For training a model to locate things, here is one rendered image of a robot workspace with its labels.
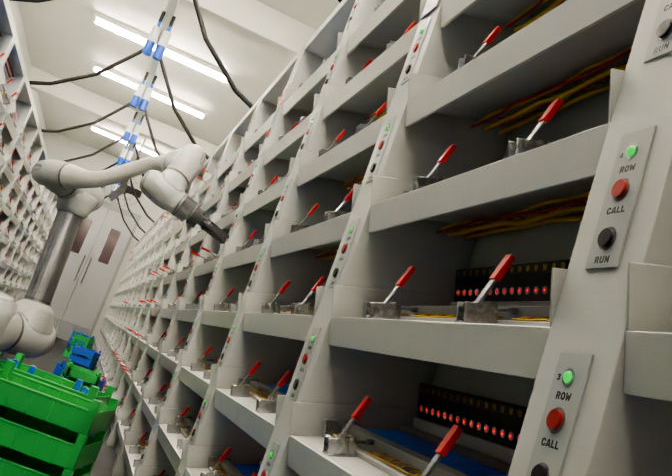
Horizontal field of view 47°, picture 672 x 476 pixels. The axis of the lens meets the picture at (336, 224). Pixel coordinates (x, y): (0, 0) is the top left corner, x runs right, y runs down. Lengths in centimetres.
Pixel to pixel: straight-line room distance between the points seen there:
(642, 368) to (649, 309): 5
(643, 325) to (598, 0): 40
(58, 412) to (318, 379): 83
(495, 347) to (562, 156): 20
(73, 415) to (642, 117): 148
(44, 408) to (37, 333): 129
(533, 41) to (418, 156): 39
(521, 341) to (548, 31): 40
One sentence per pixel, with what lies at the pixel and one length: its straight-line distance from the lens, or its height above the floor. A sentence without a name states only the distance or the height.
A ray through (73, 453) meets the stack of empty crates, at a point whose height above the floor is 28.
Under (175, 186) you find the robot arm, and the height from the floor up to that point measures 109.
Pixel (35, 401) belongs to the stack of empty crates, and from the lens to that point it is 191.
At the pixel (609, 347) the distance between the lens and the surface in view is 61.
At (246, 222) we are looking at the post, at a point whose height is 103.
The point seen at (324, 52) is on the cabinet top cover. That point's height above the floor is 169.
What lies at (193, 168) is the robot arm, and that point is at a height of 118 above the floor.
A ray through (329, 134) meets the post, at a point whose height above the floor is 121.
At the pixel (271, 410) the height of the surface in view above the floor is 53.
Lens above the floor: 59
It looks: 12 degrees up
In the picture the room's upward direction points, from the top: 20 degrees clockwise
